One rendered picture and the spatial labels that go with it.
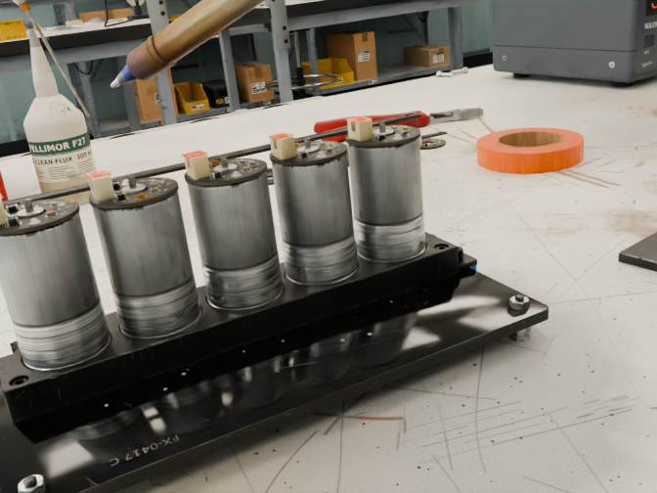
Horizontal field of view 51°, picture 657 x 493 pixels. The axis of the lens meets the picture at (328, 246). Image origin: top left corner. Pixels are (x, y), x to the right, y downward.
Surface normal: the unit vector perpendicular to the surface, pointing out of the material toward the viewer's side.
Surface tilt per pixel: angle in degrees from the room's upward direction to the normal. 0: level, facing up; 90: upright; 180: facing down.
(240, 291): 90
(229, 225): 90
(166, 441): 0
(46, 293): 90
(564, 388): 0
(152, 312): 90
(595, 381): 0
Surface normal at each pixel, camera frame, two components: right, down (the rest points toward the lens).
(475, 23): 0.47, 0.29
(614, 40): -0.84, 0.28
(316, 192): 0.10, 0.36
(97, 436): -0.10, -0.92
